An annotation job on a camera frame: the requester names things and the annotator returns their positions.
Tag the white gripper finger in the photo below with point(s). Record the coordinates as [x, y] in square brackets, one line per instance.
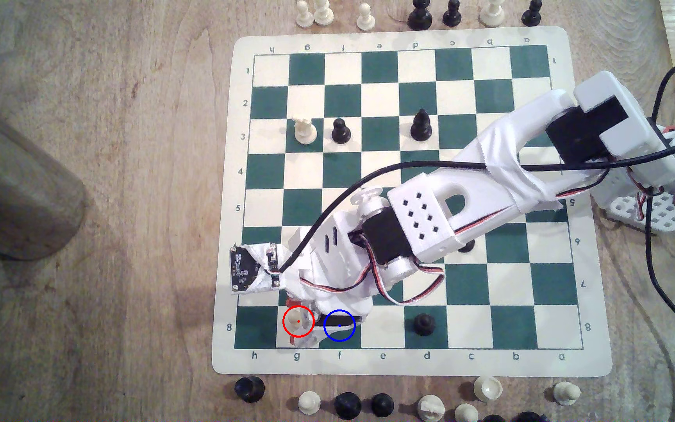
[343, 320]
[313, 339]

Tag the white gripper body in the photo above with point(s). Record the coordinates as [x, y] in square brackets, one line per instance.
[347, 323]

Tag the white pawn chess piece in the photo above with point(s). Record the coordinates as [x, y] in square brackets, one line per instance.
[304, 17]
[309, 403]
[566, 393]
[365, 19]
[466, 414]
[297, 324]

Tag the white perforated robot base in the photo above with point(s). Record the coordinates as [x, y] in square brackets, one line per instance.
[654, 214]

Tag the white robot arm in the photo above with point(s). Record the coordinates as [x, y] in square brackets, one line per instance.
[425, 222]

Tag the black rook chess piece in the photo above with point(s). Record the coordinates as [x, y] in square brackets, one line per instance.
[347, 406]
[249, 389]

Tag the black pawn chess piece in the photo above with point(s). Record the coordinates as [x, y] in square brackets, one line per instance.
[341, 133]
[425, 324]
[531, 16]
[382, 405]
[466, 246]
[452, 15]

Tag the white knight chess piece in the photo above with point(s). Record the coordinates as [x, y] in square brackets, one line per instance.
[431, 409]

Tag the white rook chess piece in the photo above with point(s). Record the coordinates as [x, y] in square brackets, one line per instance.
[305, 132]
[488, 388]

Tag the green white chess mat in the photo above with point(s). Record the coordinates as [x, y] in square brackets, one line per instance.
[384, 129]

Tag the black bishop chess piece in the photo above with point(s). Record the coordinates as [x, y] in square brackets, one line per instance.
[421, 128]

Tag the tall black chess piece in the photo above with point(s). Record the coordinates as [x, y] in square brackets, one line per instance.
[419, 17]

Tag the white cloth tape wrap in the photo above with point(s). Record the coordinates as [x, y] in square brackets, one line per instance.
[507, 164]

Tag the black camera circuit board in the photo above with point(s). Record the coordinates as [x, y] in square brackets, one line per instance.
[242, 266]

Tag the wooden cylinder post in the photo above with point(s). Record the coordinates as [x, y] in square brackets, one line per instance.
[15, 187]

